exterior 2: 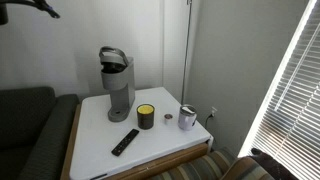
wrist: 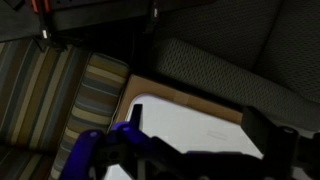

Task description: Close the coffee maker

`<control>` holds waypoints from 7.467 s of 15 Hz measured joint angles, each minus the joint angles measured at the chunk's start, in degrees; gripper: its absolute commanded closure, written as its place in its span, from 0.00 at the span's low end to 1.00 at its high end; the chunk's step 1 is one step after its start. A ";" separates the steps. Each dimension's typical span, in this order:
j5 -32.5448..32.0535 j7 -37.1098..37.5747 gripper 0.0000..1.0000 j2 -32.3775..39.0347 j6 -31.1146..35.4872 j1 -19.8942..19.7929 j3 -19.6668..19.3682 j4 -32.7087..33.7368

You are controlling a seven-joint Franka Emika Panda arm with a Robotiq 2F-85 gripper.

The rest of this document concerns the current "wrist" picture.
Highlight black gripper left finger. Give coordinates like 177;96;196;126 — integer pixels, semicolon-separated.
59;103;201;180

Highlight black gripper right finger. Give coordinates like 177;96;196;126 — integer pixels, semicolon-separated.
241;106;320;180

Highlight striped sofa cushion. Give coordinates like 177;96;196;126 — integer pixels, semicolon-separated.
0;39;130;180

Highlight grey fabric sofa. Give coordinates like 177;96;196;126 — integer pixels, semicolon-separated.
152;0;320;132

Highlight black desk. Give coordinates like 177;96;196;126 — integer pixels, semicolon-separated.
0;0;214;44

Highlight black cable with white connector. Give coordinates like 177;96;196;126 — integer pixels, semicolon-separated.
38;12;54;51

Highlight black hanging cable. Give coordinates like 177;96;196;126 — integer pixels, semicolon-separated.
146;0;162;34

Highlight red cable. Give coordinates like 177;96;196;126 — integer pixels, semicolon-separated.
30;0;52;14

